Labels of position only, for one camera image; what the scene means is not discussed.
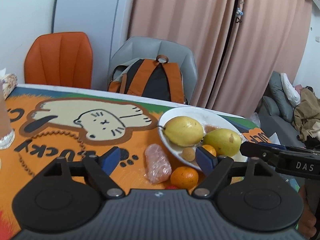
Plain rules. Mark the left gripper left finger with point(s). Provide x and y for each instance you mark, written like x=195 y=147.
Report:
x=66 y=195

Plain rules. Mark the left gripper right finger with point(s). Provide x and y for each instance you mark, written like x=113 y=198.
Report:
x=250 y=195

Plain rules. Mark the orange tangerine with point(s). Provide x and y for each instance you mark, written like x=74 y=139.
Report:
x=184 y=177

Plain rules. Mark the brown longan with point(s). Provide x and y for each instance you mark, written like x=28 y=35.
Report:
x=188 y=154

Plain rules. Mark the plastic-wrapped pink fruit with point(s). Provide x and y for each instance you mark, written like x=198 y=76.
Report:
x=157 y=164

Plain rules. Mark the right hand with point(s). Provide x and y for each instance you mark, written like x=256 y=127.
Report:
x=306 y=224

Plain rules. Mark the brown jacket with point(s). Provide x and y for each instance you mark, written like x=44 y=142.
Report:
x=306 y=115

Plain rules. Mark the grey sofa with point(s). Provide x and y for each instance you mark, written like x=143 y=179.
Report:
x=271 y=121

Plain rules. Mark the grey sofa cushion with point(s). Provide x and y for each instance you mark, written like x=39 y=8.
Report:
x=280 y=98

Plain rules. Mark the yellow pear right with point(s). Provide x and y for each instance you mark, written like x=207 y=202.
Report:
x=225 y=141

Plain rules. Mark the yellow pear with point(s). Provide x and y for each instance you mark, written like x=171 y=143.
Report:
x=183 y=131
x=225 y=141

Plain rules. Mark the small orange in plate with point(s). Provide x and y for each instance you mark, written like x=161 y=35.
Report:
x=210 y=149

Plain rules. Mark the cartoon cat table mat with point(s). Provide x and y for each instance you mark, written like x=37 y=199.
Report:
x=73 y=127

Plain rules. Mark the clear glass front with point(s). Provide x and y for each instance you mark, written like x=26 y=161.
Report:
x=7 y=134

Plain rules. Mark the white plate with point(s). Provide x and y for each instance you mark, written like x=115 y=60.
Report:
x=203 y=116

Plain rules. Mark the yellow pear left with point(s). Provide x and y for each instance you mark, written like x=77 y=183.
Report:
x=183 y=131

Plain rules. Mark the orange chair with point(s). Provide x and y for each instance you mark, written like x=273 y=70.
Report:
x=60 y=59

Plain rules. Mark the pink curtain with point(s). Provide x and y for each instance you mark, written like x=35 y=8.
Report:
x=237 y=44

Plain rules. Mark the orange black backpack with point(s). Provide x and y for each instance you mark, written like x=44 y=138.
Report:
x=150 y=78

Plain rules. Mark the grey chair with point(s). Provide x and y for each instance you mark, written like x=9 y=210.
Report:
x=149 y=48

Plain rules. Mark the white refrigerator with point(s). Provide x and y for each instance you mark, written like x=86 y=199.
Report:
x=105 y=22

